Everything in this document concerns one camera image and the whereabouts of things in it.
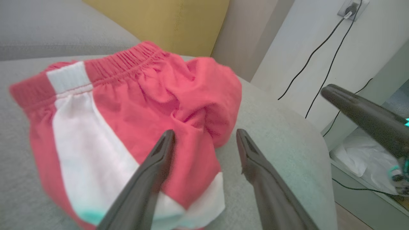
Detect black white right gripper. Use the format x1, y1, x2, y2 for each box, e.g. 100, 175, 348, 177
320, 84, 409, 196

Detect mustard yellow sofa cushion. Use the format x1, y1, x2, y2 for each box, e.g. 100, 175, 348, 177
82, 0, 230, 58

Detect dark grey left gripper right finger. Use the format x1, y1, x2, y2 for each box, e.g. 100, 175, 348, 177
236, 129, 320, 230

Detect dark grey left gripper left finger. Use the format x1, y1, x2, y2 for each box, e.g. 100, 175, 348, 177
96, 129, 176, 230

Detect red white striped shorts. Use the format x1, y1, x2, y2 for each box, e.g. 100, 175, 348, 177
9, 41, 243, 230

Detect white shelf cabinet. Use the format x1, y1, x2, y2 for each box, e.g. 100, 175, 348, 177
320, 41, 409, 230

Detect thin black power cable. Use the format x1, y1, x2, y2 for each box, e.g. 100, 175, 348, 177
305, 0, 363, 119
277, 17, 347, 101
332, 178, 398, 196
322, 78, 374, 138

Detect large grey sofa seat cushion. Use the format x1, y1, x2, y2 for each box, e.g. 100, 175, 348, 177
0, 54, 339, 230

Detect white wall socket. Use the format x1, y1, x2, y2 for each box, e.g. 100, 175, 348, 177
338, 0, 370, 21

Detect white crumpled cloth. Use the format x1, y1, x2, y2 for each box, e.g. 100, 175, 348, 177
332, 137, 400, 195

